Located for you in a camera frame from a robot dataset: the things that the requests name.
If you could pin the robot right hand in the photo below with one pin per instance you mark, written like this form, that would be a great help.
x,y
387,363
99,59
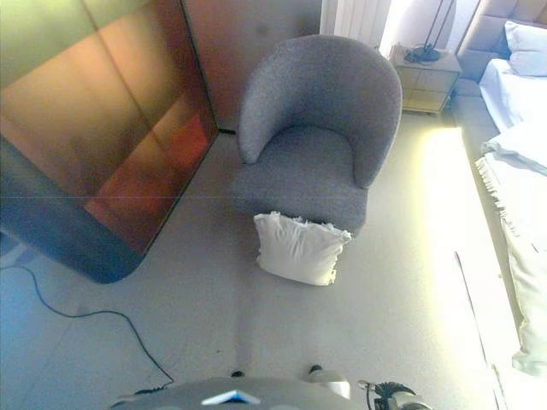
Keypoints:
x,y
391,388

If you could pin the white fringed cushion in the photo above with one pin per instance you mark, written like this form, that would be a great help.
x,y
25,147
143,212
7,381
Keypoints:
x,y
295,252

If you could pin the silver robot right leg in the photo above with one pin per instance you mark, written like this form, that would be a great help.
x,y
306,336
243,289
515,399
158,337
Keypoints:
x,y
333,382

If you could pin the black robot right foot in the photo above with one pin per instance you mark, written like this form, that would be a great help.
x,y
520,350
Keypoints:
x,y
315,367

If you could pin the grey robot torso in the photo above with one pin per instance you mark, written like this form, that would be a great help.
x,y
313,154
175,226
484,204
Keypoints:
x,y
192,397

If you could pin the folded white duvet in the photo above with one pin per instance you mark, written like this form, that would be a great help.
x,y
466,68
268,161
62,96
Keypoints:
x,y
521,145

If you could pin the beige nightstand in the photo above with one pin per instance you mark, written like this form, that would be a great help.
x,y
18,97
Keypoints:
x,y
427,85

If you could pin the grey upholstered armchair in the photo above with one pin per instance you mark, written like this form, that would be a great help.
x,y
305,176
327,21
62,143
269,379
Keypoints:
x,y
316,85

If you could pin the bed with white sheet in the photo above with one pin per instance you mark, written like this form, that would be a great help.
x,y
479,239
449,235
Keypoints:
x,y
508,94

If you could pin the grey padded headboard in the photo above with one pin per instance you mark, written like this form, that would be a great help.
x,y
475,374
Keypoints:
x,y
487,38

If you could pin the pale blue pillow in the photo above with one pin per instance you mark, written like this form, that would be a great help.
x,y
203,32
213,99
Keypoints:
x,y
527,47

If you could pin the brown glossy wardrobe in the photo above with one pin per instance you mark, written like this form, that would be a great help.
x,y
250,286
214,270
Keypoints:
x,y
107,128

